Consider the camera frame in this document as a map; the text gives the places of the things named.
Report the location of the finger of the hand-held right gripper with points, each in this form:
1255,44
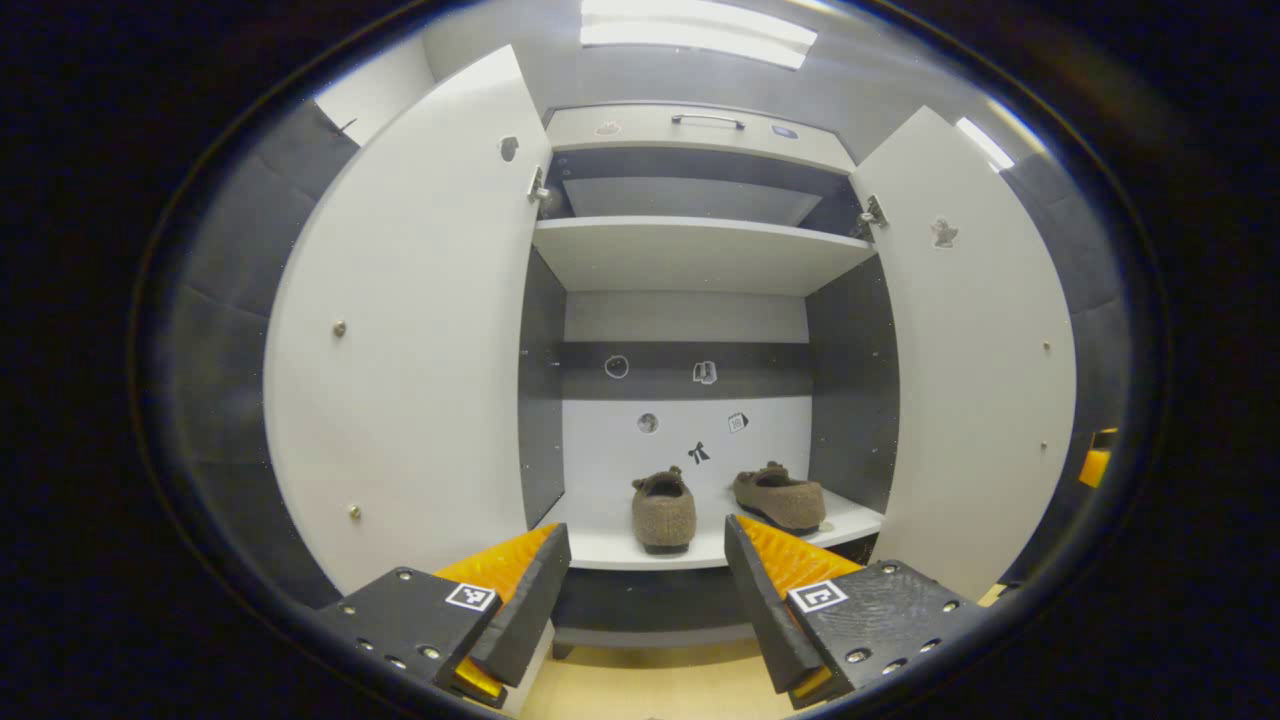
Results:
1096,465

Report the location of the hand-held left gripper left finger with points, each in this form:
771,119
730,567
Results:
528,610

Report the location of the large ceiling light panel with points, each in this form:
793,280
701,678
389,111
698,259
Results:
700,35

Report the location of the white cabinet door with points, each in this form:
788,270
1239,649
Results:
970,400
420,350

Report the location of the brown fuzzy shoe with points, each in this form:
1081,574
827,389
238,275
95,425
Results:
663,515
785,500

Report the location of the metal door hinge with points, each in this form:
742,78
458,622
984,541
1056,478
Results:
540,188
872,212

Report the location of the small ceiling light panel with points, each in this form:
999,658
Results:
985,145

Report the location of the white and grey shoe cabinet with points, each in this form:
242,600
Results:
700,255

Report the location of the white cabinet drawer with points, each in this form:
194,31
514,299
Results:
640,135

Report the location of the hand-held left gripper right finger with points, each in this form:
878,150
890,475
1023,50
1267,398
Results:
765,620

